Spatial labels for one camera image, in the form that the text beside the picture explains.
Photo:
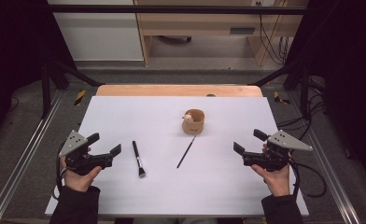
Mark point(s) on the light wooden desk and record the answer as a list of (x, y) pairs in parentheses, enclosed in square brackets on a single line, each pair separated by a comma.
[(203, 23)]

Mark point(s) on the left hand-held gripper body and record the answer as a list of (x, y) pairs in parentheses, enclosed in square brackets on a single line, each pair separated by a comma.
[(78, 161)]

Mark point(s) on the black metal frame bar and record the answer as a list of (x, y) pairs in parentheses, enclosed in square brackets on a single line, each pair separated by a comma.
[(171, 9)]

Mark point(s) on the wooden brush holder cup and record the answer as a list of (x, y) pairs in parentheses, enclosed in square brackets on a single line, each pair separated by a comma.
[(193, 126)]

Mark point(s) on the white cabinet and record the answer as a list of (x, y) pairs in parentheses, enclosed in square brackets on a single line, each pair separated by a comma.
[(103, 37)]

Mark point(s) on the black makeup brush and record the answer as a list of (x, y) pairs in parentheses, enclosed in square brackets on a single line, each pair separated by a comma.
[(136, 154)]

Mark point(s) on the person's right hand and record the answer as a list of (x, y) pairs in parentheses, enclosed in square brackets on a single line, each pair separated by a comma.
[(277, 182)]

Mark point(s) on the black metal frame strut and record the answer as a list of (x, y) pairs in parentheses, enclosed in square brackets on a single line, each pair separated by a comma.
[(304, 93), (46, 93)]

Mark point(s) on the wooden table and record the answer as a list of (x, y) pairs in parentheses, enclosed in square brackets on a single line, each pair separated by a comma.
[(159, 90)]

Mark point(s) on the white board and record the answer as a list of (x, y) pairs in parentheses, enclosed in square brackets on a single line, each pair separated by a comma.
[(159, 193)]

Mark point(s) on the black curtain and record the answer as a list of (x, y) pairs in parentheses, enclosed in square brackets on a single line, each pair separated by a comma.
[(13, 46), (349, 77)]

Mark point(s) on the yellow black floor tape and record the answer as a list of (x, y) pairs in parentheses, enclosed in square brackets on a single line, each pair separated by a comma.
[(80, 97), (279, 98)]

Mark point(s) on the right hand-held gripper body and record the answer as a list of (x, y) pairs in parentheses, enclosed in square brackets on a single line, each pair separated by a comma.
[(274, 158)]

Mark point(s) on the person's left hand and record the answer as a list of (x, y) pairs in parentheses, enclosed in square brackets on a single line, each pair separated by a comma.
[(78, 182)]

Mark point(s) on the thin black brush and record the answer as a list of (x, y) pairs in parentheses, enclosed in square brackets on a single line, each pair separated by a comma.
[(186, 152)]

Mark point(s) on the aluminium floor rail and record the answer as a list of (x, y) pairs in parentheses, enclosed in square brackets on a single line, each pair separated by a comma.
[(19, 168), (330, 174)]

